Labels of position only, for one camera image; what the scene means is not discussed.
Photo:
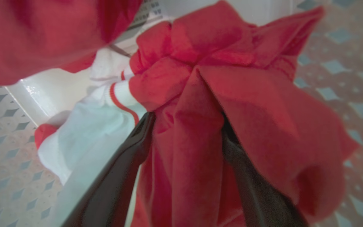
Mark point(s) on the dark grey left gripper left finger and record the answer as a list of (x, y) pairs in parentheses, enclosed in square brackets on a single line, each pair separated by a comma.
[(121, 176)]

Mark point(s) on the red and white jacket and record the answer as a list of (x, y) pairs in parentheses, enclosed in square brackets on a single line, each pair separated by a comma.
[(200, 94)]

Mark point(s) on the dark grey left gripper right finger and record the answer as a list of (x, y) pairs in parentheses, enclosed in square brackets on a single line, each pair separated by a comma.
[(257, 201)]

